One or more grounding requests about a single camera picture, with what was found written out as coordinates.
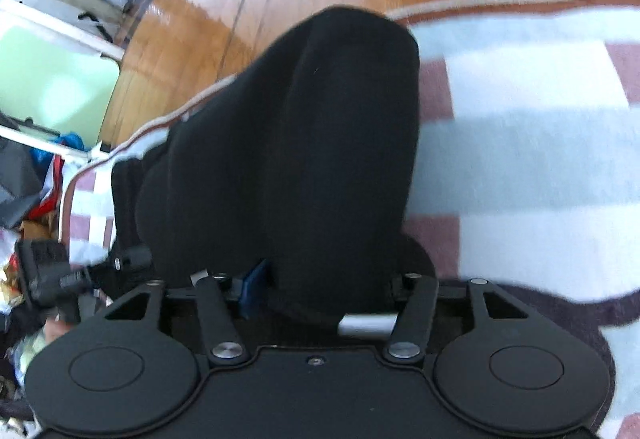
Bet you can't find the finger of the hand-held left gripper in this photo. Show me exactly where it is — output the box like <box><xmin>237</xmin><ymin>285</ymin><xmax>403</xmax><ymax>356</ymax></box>
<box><xmin>91</xmin><ymin>245</ymin><xmax>153</xmax><ymax>285</ymax></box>

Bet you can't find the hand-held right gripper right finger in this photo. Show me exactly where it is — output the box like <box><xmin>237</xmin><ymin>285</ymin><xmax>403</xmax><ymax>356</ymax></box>
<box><xmin>384</xmin><ymin>274</ymin><xmax>530</xmax><ymax>364</ymax></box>

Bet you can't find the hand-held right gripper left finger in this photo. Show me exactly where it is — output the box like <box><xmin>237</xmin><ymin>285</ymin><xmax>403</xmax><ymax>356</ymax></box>
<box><xmin>105</xmin><ymin>260</ymin><xmax>273</xmax><ymax>367</ymax></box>

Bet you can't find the black fleece garment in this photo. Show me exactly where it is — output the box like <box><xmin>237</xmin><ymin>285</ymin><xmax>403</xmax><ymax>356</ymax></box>
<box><xmin>110</xmin><ymin>6</ymin><xmax>441</xmax><ymax>337</ymax></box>

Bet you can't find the pile of mixed clothes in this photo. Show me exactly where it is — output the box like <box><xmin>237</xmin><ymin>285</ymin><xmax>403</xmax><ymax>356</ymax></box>
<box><xmin>0</xmin><ymin>111</ymin><xmax>93</xmax><ymax>425</ymax></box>

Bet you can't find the checkered blanket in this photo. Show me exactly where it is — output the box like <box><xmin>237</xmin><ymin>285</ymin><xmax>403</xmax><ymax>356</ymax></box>
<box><xmin>60</xmin><ymin>0</ymin><xmax>640</xmax><ymax>439</ymax></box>

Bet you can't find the light green panel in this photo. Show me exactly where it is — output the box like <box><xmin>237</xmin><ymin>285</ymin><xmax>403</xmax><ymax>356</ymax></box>
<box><xmin>0</xmin><ymin>24</ymin><xmax>122</xmax><ymax>140</ymax></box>

